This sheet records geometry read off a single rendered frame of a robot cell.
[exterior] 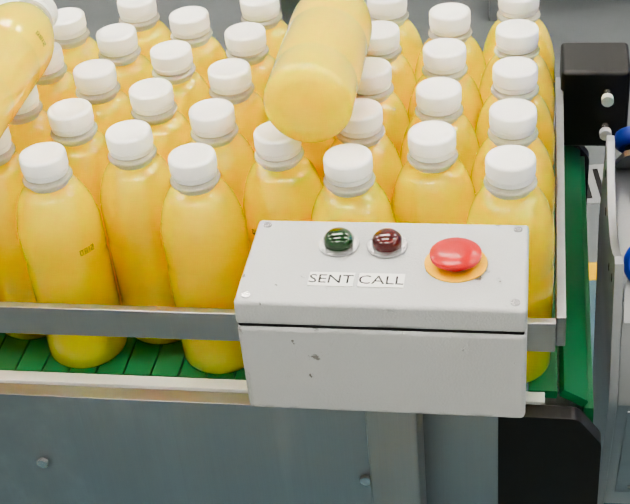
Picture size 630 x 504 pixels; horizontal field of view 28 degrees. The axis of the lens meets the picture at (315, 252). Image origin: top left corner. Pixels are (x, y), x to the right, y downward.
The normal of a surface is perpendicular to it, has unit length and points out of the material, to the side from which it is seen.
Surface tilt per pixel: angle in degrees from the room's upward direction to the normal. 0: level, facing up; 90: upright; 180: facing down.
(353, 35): 56
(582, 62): 0
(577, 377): 30
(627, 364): 70
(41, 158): 0
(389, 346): 90
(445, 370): 90
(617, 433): 110
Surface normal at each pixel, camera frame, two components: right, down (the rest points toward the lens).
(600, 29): -0.08, -0.81
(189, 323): -0.15, 0.59
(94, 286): 0.66, 0.40
